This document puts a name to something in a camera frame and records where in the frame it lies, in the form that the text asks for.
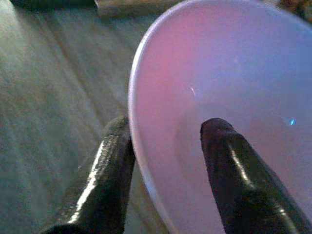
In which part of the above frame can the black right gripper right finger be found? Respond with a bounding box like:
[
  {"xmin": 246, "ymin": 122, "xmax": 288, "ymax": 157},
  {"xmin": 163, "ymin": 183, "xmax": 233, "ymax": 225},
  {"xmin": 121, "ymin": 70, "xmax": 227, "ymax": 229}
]
[{"xmin": 200, "ymin": 117, "xmax": 312, "ymax": 234}]

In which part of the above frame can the white bowl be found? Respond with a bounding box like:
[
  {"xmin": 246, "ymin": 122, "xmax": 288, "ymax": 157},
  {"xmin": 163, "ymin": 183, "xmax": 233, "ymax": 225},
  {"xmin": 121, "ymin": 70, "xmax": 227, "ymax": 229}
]
[{"xmin": 128, "ymin": 0, "xmax": 312, "ymax": 234}]

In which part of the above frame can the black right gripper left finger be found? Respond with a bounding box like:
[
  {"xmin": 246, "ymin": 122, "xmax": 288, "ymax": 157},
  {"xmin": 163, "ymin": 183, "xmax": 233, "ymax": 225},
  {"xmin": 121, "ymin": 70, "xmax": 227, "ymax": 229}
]
[{"xmin": 40, "ymin": 116, "xmax": 136, "ymax": 234}]

